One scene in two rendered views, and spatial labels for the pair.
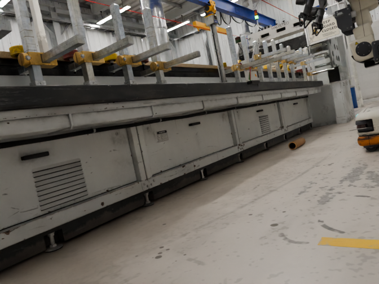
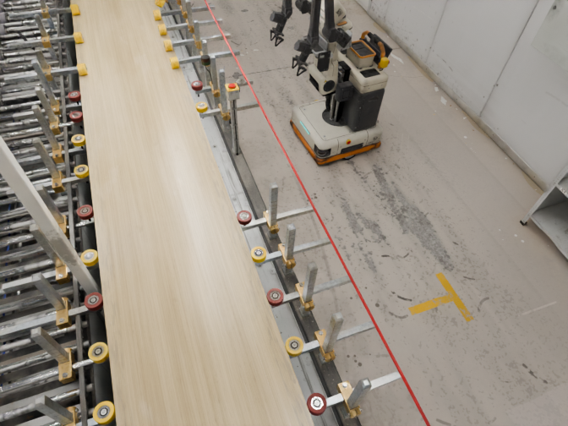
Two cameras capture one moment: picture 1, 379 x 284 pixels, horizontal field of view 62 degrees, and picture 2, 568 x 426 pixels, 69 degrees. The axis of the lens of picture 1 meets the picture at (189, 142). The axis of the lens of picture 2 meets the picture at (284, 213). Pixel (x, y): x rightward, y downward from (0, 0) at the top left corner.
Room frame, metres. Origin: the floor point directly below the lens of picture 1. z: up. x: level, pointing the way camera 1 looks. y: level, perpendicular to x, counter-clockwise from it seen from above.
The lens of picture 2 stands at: (1.12, 1.25, 2.66)
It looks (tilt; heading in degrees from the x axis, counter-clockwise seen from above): 52 degrees down; 300
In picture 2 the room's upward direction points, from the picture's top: 4 degrees clockwise
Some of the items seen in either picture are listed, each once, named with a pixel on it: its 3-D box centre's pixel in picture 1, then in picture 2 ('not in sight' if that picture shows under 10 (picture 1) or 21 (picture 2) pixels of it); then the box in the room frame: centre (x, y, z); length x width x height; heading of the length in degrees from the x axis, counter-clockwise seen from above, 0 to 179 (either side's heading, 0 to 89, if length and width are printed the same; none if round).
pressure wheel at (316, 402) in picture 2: not in sight; (315, 406); (1.18, 0.79, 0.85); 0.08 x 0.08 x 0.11
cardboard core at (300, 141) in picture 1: (296, 143); not in sight; (3.18, -1.07, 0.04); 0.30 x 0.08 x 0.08; 143
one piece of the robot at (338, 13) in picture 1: (346, 18); (317, 49); (2.44, -1.36, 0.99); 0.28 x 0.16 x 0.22; 147
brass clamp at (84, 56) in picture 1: (88, 58); (304, 297); (1.48, 0.38, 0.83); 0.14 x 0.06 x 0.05; 143
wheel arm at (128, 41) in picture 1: (98, 56); (312, 291); (1.46, 0.33, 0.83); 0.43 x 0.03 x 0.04; 53
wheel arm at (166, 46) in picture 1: (137, 58); (294, 250); (1.66, 0.18, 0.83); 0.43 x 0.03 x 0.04; 53
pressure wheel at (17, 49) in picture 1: (22, 60); (293, 349); (1.38, 0.64, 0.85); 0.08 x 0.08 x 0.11
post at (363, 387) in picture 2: not in sight; (354, 400); (1.06, 0.69, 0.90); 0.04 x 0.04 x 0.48; 53
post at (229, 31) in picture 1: (233, 55); (223, 101); (2.66, -0.51, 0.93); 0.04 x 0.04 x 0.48; 53
